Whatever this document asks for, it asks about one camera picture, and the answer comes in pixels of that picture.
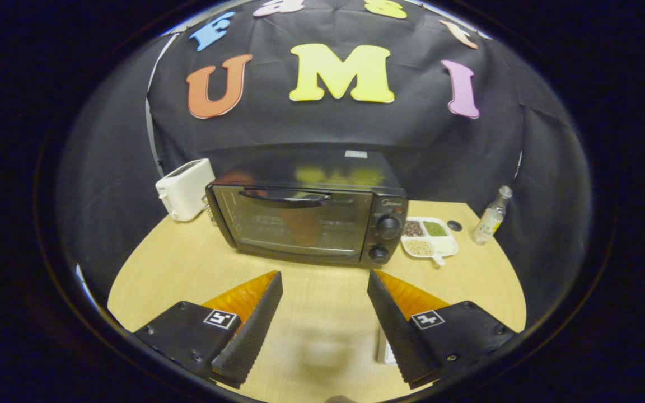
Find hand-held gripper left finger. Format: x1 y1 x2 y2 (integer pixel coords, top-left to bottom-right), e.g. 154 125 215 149
132 271 284 390

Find small white rectangular tray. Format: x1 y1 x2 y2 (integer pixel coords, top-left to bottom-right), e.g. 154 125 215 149
377 327 399 365

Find white toaster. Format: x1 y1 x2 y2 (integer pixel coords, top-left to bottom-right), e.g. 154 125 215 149
155 158 216 222

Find clear plastic bottle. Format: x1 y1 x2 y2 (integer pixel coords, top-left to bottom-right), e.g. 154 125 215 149
471 185 513 246

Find white divided tray with grains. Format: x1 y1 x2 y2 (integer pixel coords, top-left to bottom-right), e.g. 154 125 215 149
400 217 460 266

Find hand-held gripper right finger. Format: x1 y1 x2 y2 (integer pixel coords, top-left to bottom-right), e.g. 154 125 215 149
367 269 519 390

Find black toaster oven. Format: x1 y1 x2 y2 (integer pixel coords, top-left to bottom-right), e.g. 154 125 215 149
205 148 409 266

